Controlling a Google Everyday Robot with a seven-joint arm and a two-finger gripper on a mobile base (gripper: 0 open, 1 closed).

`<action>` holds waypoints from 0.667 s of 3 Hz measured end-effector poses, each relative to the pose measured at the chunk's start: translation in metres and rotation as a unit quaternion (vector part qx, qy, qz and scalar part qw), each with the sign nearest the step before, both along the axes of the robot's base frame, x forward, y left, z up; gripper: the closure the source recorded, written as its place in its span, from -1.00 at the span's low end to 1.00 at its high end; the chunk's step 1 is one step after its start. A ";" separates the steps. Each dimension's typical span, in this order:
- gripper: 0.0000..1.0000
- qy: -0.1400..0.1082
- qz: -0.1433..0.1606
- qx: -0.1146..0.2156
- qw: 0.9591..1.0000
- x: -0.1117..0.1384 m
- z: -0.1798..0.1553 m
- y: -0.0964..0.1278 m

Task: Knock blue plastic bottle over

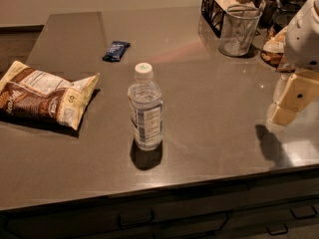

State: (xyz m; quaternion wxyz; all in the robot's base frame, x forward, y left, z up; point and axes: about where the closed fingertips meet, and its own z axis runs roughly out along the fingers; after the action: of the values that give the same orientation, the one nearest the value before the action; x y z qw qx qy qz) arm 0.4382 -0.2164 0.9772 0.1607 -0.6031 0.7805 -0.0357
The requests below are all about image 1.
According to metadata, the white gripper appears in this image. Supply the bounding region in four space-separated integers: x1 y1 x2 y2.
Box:
267 0 319 125

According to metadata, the clear plastic water bottle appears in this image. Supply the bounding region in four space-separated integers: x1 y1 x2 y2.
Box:
128 63 162 151

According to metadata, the nut jar with label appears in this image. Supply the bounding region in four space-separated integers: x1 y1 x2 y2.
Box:
261 24 295 73

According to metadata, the background snack jar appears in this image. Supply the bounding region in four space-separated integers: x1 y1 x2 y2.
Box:
261 0 305 26

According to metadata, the dark blue snack bar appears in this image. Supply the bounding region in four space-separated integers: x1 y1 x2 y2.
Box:
103 41 131 62

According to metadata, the brown yellow chip bag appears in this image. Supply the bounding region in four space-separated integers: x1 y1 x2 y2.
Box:
0 61 99 130

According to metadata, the wire mesh cup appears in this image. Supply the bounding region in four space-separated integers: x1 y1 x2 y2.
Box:
218 4 261 57

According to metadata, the black wire basket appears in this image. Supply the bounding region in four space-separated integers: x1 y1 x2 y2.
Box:
201 0 252 37

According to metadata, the right drawer handle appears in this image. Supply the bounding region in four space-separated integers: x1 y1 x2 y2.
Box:
290 206 318 220

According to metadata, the drawer handle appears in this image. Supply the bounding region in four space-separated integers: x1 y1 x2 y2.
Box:
118 209 154 228
290 206 318 220
266 224 288 236

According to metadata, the middle drawer handle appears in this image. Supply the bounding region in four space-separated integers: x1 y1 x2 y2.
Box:
266 224 288 236

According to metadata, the left drawer handle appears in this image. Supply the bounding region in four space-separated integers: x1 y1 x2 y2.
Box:
118 209 154 228

